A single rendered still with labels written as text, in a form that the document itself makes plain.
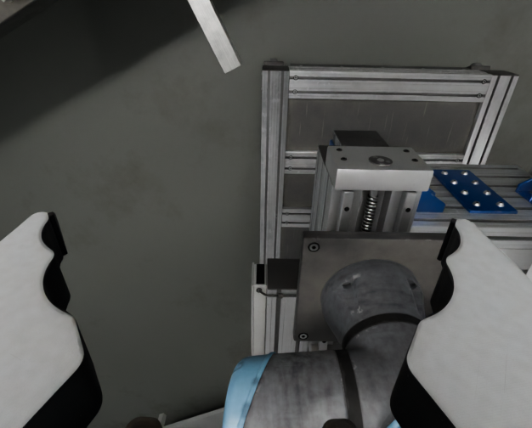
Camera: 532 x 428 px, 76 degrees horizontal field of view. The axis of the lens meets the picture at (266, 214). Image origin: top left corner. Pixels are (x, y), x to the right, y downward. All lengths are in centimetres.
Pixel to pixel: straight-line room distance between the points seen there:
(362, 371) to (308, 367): 6
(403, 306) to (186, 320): 185
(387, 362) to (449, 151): 114
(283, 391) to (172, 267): 159
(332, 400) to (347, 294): 16
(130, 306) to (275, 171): 130
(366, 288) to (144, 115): 126
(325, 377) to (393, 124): 107
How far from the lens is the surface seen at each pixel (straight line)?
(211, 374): 265
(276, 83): 122
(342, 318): 50
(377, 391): 42
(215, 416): 283
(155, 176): 166
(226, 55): 61
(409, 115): 136
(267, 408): 41
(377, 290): 49
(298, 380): 41
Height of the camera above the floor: 142
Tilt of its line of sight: 58 degrees down
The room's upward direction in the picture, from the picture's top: 180 degrees clockwise
